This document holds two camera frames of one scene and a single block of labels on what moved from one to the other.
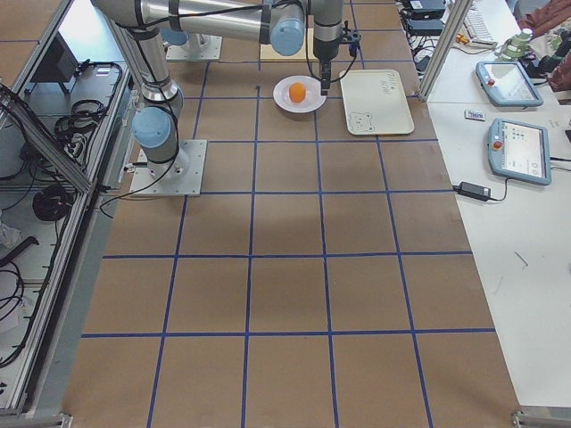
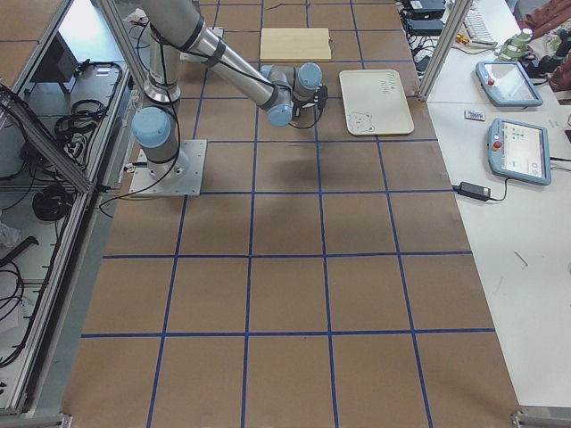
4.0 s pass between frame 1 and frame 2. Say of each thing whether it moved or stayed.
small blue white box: stayed
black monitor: stayed
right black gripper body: moved
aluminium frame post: stayed
